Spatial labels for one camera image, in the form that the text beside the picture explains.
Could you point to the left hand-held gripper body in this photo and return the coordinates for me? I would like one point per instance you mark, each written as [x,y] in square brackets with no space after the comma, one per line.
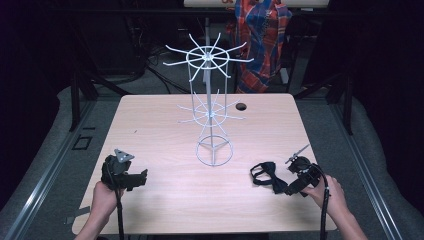
[117,170]

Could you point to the red blue plaid bag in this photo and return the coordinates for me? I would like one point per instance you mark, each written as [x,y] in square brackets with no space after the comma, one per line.
[261,40]

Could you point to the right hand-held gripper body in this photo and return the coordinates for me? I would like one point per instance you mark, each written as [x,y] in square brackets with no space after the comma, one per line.
[304,173]

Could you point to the black bow tie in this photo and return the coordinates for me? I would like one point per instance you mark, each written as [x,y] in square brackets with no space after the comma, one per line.
[266,176]

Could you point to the person's right hand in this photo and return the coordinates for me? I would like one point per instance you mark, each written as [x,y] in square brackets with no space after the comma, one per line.
[328,196]

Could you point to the aluminium floor rail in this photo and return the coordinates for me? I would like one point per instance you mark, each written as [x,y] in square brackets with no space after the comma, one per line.
[43,180]
[366,173]

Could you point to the person's left hand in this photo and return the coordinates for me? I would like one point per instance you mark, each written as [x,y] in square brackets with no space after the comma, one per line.
[102,197]

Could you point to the black metal stand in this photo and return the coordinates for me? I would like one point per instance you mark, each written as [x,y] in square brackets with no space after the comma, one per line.
[77,100]
[345,100]

